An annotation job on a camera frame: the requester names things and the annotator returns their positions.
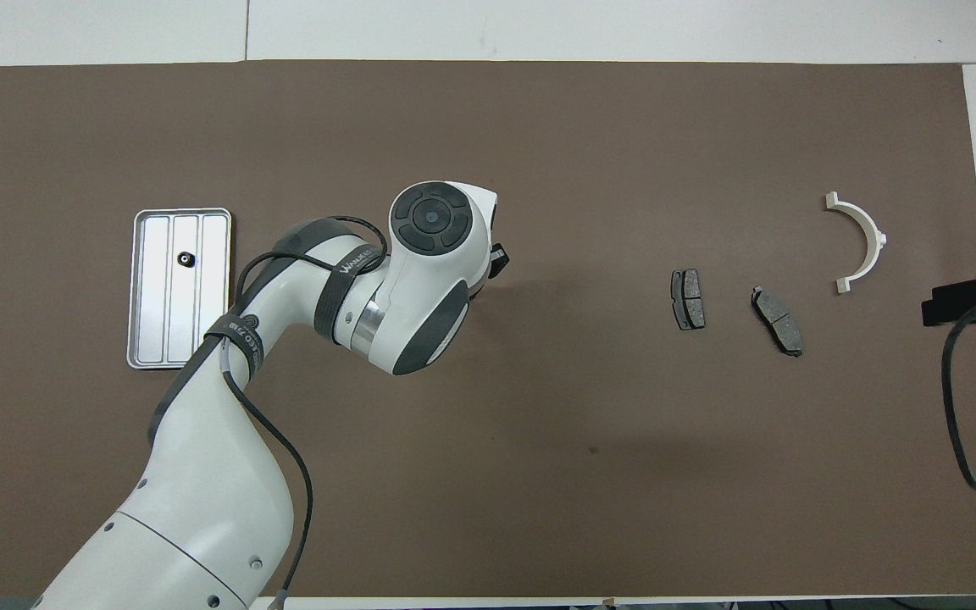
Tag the curved dark brake pad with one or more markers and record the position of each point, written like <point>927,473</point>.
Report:
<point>777,320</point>

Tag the silver metal tray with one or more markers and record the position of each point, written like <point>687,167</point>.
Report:
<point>158,296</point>

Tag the small black bearing gear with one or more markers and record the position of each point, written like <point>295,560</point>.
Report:
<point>186,258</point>

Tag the brown table mat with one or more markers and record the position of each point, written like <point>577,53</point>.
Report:
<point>590,474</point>

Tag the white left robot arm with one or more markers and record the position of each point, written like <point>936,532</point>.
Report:
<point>208,474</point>

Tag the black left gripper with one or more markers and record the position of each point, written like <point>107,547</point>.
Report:
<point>500,261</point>

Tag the rectangular dark brake pad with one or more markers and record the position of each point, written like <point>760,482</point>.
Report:
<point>689,299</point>

